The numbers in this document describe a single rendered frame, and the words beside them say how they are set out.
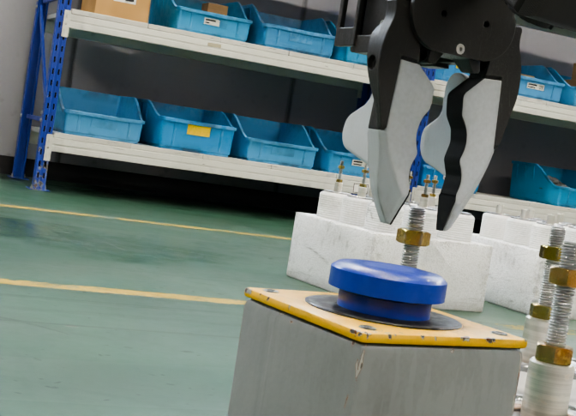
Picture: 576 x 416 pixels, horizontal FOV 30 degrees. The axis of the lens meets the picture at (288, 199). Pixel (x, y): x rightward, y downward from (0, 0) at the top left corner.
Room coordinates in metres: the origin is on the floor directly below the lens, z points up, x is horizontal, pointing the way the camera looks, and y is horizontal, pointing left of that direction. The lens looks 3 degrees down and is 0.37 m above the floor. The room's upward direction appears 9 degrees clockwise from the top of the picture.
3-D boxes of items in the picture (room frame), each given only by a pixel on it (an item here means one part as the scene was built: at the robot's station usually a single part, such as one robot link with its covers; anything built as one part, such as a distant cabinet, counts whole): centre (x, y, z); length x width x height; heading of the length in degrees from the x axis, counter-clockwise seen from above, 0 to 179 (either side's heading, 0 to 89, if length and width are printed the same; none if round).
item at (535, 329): (0.69, -0.17, 0.26); 0.02 x 0.02 x 0.03
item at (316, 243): (2.92, -0.29, 0.09); 0.39 x 0.39 x 0.18; 31
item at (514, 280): (3.19, -0.80, 0.09); 0.39 x 0.39 x 0.18; 27
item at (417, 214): (0.62, -0.07, 0.30); 0.01 x 0.01 x 0.08
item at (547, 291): (0.69, -0.17, 0.30); 0.01 x 0.01 x 0.08
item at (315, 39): (5.30, 0.15, 0.89); 0.50 x 0.38 x 0.21; 22
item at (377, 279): (0.36, -0.04, 0.32); 0.04 x 0.04 x 0.02
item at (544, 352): (0.52, -0.14, 0.29); 0.02 x 0.02 x 0.01; 78
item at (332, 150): (5.50, -0.23, 0.36); 0.50 x 0.38 x 0.21; 25
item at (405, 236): (0.62, -0.07, 0.32); 0.02 x 0.02 x 0.01; 52
